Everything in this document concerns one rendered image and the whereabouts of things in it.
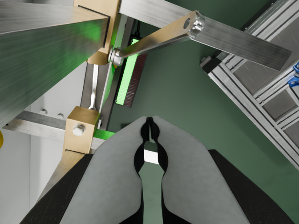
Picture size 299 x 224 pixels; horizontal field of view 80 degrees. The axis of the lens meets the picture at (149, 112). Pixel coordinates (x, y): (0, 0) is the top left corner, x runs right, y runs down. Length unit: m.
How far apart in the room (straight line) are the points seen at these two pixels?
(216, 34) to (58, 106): 0.49
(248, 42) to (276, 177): 1.85
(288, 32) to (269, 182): 1.38
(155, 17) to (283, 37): 0.92
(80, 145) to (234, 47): 0.30
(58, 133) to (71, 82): 0.22
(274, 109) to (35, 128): 1.17
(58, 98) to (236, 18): 1.00
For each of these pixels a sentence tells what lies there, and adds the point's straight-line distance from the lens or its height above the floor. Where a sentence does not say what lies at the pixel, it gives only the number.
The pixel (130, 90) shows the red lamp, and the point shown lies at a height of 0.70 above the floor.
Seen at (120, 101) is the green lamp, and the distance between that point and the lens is 0.46.
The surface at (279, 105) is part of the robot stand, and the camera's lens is 1.27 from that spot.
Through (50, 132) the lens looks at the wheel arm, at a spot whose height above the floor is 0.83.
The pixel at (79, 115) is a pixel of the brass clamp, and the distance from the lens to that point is 0.35.
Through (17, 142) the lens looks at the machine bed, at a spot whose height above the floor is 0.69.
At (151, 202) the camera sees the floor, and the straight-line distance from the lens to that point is 1.98.
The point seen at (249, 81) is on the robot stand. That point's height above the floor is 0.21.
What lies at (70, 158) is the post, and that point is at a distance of 0.37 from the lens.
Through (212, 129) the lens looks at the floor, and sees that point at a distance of 1.44.
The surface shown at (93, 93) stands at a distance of 0.46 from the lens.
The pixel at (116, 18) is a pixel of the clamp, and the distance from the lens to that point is 0.25.
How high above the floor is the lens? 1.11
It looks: 61 degrees down
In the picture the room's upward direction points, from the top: 178 degrees clockwise
